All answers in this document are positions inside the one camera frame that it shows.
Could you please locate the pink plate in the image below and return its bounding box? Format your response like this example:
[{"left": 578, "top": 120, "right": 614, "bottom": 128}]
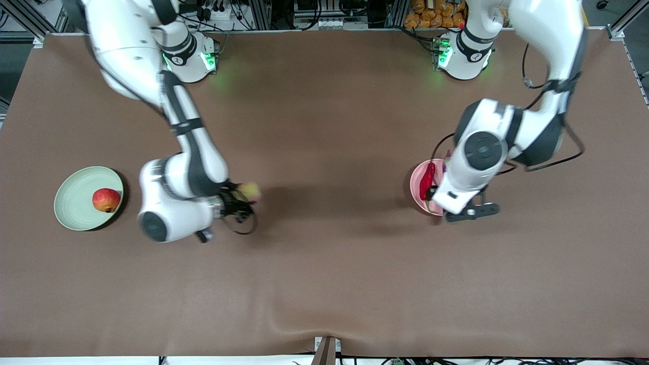
[{"left": 410, "top": 159, "right": 448, "bottom": 217}]

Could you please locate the bag of orange items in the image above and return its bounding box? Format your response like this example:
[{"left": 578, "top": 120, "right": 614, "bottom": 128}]
[{"left": 404, "top": 0, "right": 467, "bottom": 29}]

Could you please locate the light green plate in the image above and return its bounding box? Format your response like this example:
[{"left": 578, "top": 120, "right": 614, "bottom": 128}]
[{"left": 54, "top": 166, "right": 125, "bottom": 231}]

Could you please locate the aluminium frame post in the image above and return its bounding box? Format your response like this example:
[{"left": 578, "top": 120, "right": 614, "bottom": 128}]
[
  {"left": 607, "top": 0, "right": 649, "bottom": 41},
  {"left": 0, "top": 0, "right": 51, "bottom": 47}
]

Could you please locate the brown table cloth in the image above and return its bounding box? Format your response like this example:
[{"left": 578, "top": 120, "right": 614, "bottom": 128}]
[{"left": 0, "top": 28, "right": 649, "bottom": 358}]

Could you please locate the red chili pepper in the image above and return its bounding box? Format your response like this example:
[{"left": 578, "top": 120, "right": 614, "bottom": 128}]
[{"left": 419, "top": 161, "right": 437, "bottom": 202}]

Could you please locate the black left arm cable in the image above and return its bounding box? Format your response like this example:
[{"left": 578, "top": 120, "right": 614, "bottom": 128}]
[{"left": 430, "top": 43, "right": 587, "bottom": 176}]

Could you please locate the red apple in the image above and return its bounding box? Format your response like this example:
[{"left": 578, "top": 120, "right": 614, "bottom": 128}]
[{"left": 92, "top": 188, "right": 122, "bottom": 213}]

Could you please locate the power strip with black plugs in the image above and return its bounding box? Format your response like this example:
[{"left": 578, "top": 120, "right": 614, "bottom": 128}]
[{"left": 183, "top": 0, "right": 245, "bottom": 27}]

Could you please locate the metal bracket at table edge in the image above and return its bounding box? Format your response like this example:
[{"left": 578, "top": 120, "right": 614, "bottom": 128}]
[{"left": 311, "top": 336, "right": 342, "bottom": 365}]

